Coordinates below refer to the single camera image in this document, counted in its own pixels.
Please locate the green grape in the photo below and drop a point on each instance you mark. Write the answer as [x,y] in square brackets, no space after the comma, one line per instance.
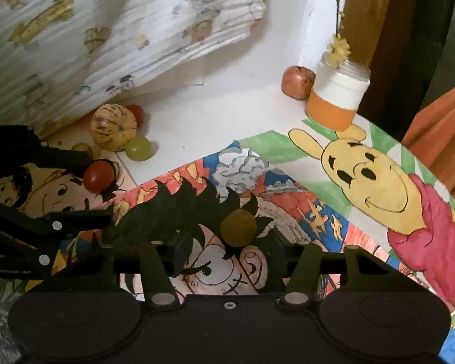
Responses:
[139,149]

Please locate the grey haired character drawing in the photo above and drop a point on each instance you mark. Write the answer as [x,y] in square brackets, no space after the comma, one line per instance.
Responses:
[10,291]

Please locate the brown wooden post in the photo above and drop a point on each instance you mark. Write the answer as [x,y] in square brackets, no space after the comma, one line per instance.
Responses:
[378,32]

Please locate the anime character drawing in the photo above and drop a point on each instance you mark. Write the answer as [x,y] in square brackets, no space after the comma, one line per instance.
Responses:
[185,207]

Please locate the small brown longan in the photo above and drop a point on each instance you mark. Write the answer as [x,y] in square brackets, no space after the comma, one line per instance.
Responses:
[239,228]

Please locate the Winnie the Pooh drawing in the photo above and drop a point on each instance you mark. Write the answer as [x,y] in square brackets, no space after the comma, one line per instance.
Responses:
[383,190]

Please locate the printed white cloth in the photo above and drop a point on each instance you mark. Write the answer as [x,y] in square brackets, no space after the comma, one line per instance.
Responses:
[60,59]

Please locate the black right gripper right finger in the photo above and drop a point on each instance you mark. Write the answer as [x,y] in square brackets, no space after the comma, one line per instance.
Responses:
[360,271]

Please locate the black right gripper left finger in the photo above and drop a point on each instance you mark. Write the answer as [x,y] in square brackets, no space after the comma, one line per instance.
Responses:
[156,265]

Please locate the red cherry tomato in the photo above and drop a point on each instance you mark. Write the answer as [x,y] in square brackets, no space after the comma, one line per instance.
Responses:
[99,176]

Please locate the striped pepino melon by cloth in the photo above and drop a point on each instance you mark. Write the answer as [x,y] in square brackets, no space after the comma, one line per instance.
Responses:
[112,127]

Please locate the orange dress woman poster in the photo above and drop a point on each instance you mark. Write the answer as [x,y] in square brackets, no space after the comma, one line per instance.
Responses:
[431,138]

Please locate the small brown longan fruit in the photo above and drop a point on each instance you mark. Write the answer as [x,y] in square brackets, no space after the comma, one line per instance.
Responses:
[83,147]

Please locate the red apple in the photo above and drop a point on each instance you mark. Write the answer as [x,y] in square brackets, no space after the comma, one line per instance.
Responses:
[297,82]

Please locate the yellow flower sprig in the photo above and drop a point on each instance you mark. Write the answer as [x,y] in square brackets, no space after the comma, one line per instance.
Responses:
[339,48]

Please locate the white orange jar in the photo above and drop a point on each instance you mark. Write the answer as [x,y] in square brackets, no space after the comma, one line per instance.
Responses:
[337,93]

